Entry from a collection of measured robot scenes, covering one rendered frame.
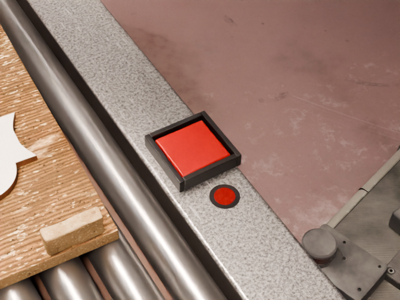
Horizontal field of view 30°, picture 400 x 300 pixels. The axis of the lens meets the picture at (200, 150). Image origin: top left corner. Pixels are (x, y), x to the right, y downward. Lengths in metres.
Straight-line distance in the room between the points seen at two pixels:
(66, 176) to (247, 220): 0.19
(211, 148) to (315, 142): 1.30
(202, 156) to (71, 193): 0.14
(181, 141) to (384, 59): 1.62
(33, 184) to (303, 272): 0.28
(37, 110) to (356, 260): 0.86
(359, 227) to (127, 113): 0.87
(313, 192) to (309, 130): 0.22
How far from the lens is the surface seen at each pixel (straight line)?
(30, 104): 0.84
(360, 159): 2.06
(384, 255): 1.59
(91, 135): 0.82
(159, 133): 0.81
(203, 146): 0.80
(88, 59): 0.92
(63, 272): 0.72
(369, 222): 1.63
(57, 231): 0.70
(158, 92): 0.87
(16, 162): 0.78
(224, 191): 0.78
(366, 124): 2.16
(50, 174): 0.77
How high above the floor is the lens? 1.53
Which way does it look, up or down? 49 degrees down
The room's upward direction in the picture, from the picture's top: 2 degrees clockwise
